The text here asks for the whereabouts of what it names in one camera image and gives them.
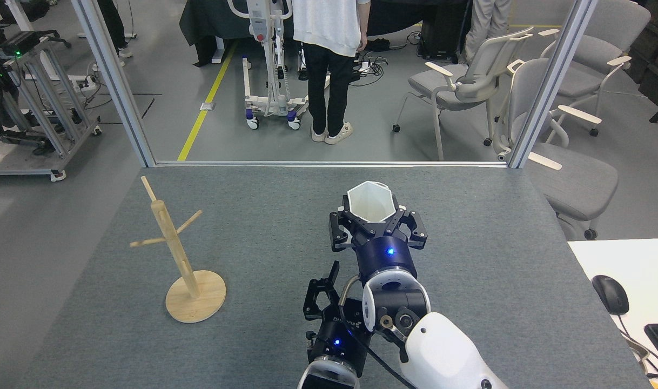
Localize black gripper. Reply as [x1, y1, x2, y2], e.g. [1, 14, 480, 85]
[303, 261, 373, 374]
[329, 205, 428, 284]

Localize white hexagonal cup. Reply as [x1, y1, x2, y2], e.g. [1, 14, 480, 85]
[346, 181, 398, 223]

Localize wooden cup rack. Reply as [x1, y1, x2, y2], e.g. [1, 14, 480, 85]
[130, 176, 227, 324]

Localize grey chair with white back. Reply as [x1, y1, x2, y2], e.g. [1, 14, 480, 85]
[392, 26, 535, 162]

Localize grey office chair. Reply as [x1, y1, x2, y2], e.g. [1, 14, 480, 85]
[540, 0, 652, 137]
[494, 58, 620, 241]

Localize black computer case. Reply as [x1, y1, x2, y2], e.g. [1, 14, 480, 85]
[420, 4, 460, 61]

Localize person in white top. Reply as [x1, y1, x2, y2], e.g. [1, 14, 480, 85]
[291, 0, 372, 145]

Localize person in pale trousers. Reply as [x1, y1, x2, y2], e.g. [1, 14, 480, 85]
[461, 0, 513, 64]

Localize black computer mouse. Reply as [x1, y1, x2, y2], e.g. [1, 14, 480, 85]
[592, 275, 630, 316]

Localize white stand on wheels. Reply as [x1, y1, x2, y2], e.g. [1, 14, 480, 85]
[227, 0, 332, 131]

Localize white desk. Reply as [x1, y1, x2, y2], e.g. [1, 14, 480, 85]
[568, 238, 658, 389]

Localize table with black cloth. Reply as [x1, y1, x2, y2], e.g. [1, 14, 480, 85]
[179, 0, 473, 68]

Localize person in black trousers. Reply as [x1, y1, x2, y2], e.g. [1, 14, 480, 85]
[93, 0, 134, 71]

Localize silver frame rail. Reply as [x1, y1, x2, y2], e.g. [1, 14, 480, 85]
[155, 160, 511, 167]

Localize black floor cables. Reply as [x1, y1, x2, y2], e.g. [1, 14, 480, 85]
[351, 31, 424, 87]

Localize silver frame post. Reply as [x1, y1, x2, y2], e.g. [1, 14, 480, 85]
[507, 0, 600, 169]
[71, 0, 157, 167]

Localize aluminium frame cart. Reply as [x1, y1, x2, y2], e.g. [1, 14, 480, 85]
[0, 33, 103, 182]

